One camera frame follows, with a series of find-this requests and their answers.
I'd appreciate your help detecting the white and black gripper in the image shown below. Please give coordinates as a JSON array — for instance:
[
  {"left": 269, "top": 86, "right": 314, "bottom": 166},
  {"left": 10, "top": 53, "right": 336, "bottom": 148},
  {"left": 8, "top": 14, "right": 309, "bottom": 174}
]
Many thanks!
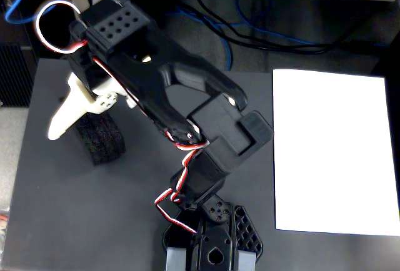
[{"left": 46, "top": 21, "right": 138, "bottom": 140}]

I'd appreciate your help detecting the black foam cube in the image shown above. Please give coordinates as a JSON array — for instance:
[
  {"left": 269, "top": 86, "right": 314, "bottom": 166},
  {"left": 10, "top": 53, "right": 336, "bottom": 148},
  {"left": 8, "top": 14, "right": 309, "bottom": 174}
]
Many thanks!
[{"left": 74, "top": 111, "right": 127, "bottom": 166}]

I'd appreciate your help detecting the black ribbed case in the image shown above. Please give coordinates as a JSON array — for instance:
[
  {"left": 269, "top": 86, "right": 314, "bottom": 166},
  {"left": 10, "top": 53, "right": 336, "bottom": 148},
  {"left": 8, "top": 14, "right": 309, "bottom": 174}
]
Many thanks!
[{"left": 0, "top": 44, "right": 34, "bottom": 108}]

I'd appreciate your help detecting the grey base clamp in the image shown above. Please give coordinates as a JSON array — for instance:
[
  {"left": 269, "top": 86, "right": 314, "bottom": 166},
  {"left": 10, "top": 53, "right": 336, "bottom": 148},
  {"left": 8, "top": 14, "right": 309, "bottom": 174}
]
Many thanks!
[
  {"left": 166, "top": 247, "right": 188, "bottom": 271},
  {"left": 237, "top": 250, "right": 258, "bottom": 271}
]

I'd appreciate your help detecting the white paper sheet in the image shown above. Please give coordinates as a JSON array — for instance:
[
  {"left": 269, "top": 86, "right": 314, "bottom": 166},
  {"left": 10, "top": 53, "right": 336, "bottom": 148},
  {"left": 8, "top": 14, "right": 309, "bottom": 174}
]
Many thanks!
[{"left": 272, "top": 69, "right": 400, "bottom": 237}]

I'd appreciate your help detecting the red white servo cable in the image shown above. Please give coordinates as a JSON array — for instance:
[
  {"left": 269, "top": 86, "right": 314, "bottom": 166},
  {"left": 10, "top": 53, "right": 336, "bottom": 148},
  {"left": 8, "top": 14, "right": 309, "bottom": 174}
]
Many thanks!
[
  {"left": 35, "top": 0, "right": 89, "bottom": 54},
  {"left": 92, "top": 57, "right": 210, "bottom": 152},
  {"left": 154, "top": 145, "right": 210, "bottom": 234}
]

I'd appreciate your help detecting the blue floor cable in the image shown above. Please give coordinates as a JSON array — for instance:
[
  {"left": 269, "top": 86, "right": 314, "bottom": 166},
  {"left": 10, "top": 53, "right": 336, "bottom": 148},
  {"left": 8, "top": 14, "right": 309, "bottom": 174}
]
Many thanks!
[{"left": 174, "top": 0, "right": 316, "bottom": 72}]

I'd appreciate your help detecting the black floor cable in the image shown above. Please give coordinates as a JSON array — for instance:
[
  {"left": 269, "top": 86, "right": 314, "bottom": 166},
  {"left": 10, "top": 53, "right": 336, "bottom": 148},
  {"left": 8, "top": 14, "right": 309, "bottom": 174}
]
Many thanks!
[{"left": 195, "top": 0, "right": 388, "bottom": 55}]

